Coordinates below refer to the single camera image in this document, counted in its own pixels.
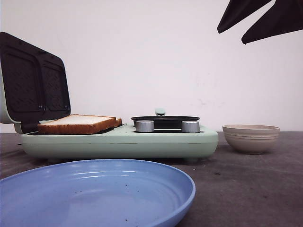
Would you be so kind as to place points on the blue plate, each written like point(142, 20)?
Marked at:
point(97, 193)

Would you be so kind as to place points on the white bread slice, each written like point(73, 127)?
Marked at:
point(118, 122)
point(75, 124)

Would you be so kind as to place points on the mint green breakfast maker base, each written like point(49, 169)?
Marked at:
point(122, 142)

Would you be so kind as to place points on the beige ceramic bowl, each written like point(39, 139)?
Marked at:
point(251, 139)

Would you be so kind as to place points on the mint green sandwich maker lid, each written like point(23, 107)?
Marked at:
point(33, 85)

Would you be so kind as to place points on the black frying pan green handle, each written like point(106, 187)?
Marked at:
point(162, 121)

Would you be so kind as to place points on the silver control knob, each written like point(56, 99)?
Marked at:
point(190, 127)
point(145, 126)

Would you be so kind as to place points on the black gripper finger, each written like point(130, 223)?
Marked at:
point(283, 17)
point(237, 10)

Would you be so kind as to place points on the silver left control knob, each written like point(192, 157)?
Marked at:
point(145, 126)

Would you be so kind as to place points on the silver right control knob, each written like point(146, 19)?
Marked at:
point(190, 127)

